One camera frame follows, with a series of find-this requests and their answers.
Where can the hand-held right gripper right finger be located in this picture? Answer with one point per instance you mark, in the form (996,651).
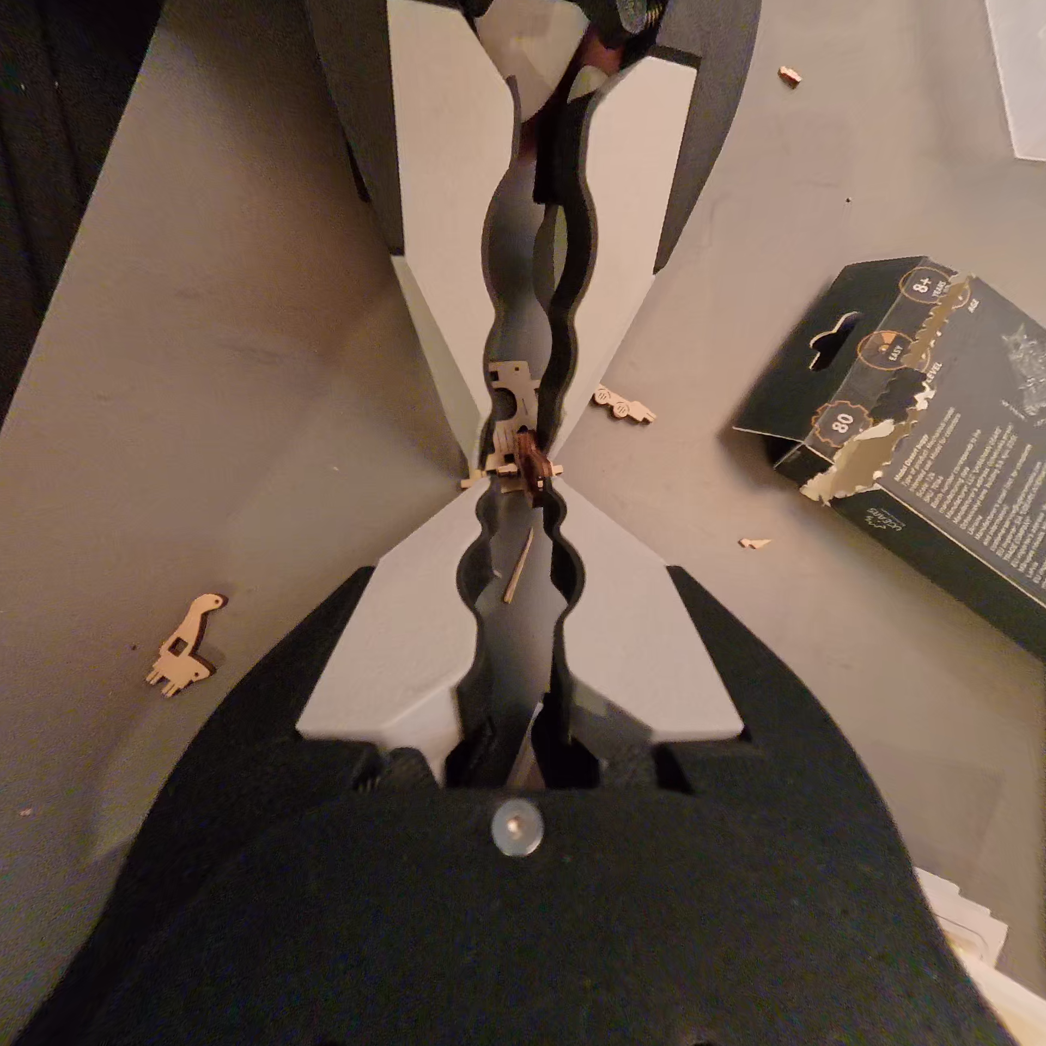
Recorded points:
(654,654)

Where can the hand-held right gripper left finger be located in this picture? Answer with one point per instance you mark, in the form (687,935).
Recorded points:
(384,654)

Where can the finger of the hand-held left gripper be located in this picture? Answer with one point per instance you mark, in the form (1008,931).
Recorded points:
(637,163)
(441,163)

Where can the pale notched wooden strip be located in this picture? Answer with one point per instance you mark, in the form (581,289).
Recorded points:
(490,470)

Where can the dark brown wooden wheel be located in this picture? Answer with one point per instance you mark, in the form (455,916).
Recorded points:
(531,470)

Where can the pale wooden model plate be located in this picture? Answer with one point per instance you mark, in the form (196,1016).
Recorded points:
(513,390)

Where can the foot-shaped wooden model part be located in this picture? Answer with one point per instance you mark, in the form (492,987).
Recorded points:
(184,650)

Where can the small pale wooden model part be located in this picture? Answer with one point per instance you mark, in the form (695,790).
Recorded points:
(625,406)

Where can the black cardboard model kit box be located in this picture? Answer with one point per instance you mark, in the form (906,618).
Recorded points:
(940,490)

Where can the person's left hand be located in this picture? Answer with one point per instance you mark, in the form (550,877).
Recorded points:
(601,61)

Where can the thin wooden stick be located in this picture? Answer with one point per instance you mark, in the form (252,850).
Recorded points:
(517,568)

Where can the dark cloth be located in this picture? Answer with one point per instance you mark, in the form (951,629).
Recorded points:
(49,163)

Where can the white printed paper stack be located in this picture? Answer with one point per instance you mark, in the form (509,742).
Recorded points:
(964,923)

